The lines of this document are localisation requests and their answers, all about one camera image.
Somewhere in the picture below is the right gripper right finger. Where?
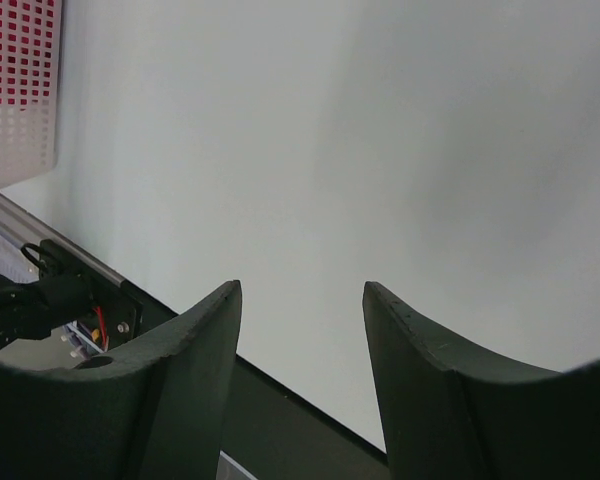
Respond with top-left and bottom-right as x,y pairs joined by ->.
363,282 -> 600,479

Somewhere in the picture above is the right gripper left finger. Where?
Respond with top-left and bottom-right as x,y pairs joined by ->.
0,280 -> 242,479

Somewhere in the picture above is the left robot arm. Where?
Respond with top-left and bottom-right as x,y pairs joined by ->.
0,240 -> 142,358

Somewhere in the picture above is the white plastic basket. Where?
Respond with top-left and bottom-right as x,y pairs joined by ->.
0,0 -> 63,189

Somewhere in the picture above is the crimson t-shirt in basket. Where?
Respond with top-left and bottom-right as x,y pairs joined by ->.
0,0 -> 63,110

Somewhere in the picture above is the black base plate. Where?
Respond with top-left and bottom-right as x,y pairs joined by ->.
222,356 -> 390,479

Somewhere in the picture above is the aluminium frame rail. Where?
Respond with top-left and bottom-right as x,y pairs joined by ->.
0,193 -> 176,318

